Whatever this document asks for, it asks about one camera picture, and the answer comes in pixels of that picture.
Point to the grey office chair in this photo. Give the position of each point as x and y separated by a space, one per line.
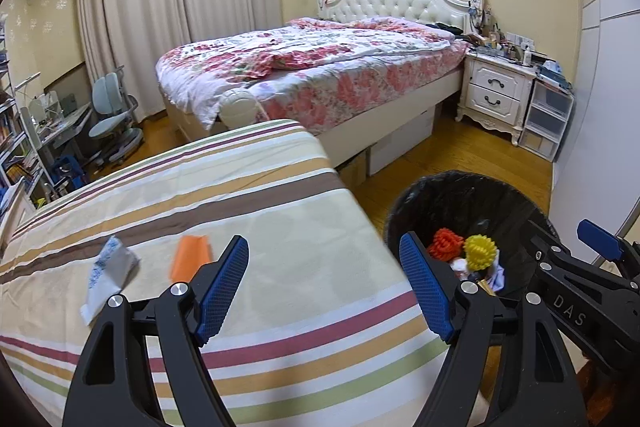
112 122

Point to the clear plastic drawer unit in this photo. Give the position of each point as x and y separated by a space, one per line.
547 117

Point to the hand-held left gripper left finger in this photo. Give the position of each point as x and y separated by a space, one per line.
222 287

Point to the white carved nightstand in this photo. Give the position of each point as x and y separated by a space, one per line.
495 94

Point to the white cardboard box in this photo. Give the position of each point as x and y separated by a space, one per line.
402 142

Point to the black lined trash bin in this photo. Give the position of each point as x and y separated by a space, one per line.
450 202

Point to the white crumpled tissue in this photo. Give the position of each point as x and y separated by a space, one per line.
459 265

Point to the bookshelf with books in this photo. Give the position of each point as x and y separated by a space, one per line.
15 142

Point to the orange sponge piece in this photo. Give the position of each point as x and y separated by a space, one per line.
191 257

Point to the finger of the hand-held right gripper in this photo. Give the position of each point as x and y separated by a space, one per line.
542 249
600 239

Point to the floral quilt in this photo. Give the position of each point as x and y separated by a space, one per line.
310 62

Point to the white study desk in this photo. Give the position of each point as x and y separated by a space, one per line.
57 122

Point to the yellow foam net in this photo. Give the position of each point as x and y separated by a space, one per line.
480 252

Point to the brown cardboard box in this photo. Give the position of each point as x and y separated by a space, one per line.
354 169

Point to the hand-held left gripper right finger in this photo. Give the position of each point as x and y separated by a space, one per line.
425 287

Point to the white sliding wardrobe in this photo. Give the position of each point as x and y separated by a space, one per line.
610 57

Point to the blue plastic stool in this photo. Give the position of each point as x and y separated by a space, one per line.
70 172

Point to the clutter of bottles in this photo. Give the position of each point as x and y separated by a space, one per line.
510 47

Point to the white printed packet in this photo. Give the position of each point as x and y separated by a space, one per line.
107 277

